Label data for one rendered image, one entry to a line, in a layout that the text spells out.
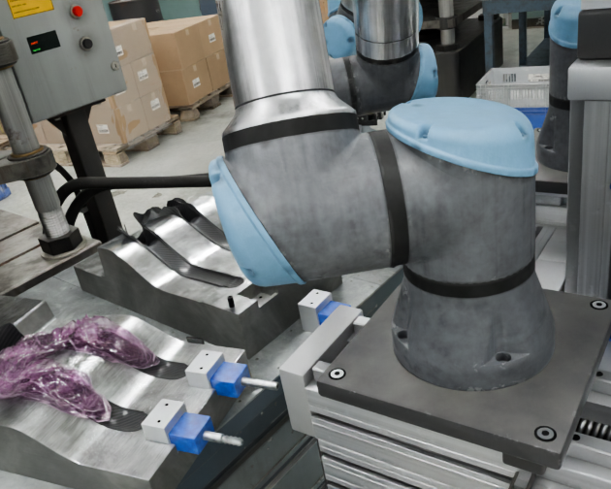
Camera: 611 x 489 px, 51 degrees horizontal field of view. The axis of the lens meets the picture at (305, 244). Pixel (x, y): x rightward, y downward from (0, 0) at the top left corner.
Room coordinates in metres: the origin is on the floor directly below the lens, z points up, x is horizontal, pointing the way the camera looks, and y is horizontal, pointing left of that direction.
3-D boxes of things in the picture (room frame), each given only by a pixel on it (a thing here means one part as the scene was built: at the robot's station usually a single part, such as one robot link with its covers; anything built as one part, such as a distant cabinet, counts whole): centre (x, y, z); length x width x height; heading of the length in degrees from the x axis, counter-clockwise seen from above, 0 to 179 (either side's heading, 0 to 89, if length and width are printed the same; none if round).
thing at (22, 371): (0.81, 0.39, 0.90); 0.26 x 0.18 x 0.08; 63
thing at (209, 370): (0.74, 0.13, 0.86); 0.13 x 0.05 x 0.05; 63
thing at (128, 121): (5.21, 1.54, 0.47); 1.22 x 0.80 x 0.94; 60
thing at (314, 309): (0.89, -0.04, 0.83); 0.13 x 0.05 x 0.05; 51
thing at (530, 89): (3.77, -1.53, 0.28); 0.61 x 0.41 x 0.15; 56
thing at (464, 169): (0.50, -0.13, 1.20); 0.13 x 0.12 x 0.14; 89
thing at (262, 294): (0.92, 0.09, 0.87); 0.05 x 0.05 x 0.04; 46
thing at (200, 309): (1.12, 0.21, 0.87); 0.50 x 0.26 x 0.14; 46
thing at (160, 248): (1.11, 0.21, 0.92); 0.35 x 0.16 x 0.09; 46
